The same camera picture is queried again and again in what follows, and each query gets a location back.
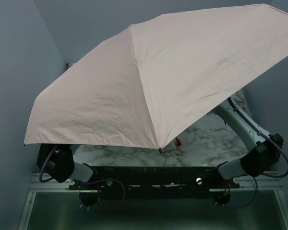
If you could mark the pink folding umbrella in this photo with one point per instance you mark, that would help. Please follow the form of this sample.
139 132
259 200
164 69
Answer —
147 84

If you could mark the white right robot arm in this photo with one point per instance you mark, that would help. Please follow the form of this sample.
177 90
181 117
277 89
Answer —
263 148

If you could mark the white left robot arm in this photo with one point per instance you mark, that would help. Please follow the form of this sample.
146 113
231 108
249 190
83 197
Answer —
55 161

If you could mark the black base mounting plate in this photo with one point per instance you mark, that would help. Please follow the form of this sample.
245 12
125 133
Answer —
117 182

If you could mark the aluminium frame rail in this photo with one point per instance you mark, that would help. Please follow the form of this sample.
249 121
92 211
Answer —
245 184

